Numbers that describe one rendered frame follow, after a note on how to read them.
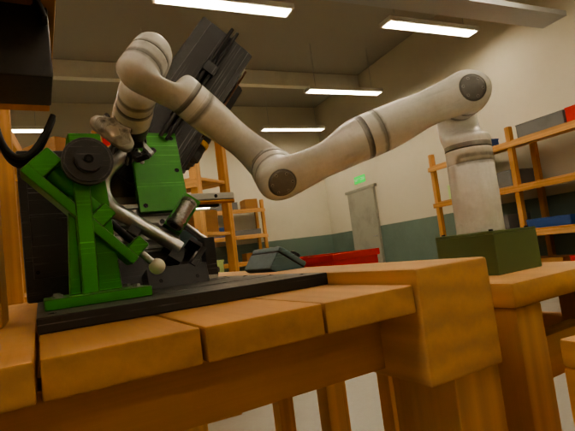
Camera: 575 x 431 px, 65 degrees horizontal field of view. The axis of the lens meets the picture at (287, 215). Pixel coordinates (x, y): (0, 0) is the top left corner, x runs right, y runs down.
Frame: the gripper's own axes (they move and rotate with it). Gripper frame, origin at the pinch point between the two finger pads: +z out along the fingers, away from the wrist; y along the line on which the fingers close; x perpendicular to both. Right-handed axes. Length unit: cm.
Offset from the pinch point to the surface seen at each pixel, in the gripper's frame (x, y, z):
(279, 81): -639, 38, 553
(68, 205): 25.2, -6.2, -22.8
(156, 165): -4.3, -6.6, 2.9
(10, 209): 4, 33, 76
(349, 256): -17, -60, 3
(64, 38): -370, 321, 507
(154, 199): 3.3, -11.6, 2.9
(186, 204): 1.2, -18.3, -0.6
